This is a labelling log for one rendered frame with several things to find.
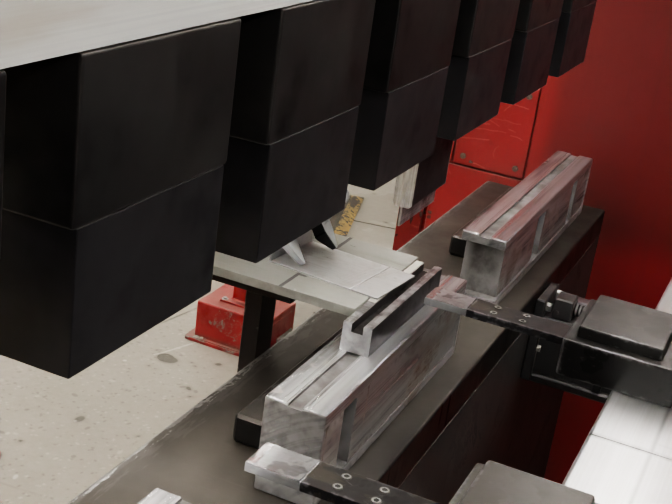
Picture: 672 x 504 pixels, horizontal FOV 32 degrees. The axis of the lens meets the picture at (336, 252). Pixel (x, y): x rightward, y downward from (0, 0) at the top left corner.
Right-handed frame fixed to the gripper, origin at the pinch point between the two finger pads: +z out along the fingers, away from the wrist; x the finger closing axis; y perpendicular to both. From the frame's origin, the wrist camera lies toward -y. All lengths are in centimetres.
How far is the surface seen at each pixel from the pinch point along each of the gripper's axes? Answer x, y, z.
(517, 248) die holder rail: 39.9, 2.3, 11.9
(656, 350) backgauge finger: -1.3, 30.4, 22.7
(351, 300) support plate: -6.3, 6.2, 6.6
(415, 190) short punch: -3.2, 16.5, -0.2
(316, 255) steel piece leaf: 0.9, -0.1, 1.0
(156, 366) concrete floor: 125, -149, 7
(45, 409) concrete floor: 89, -153, 4
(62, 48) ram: -64, 38, -11
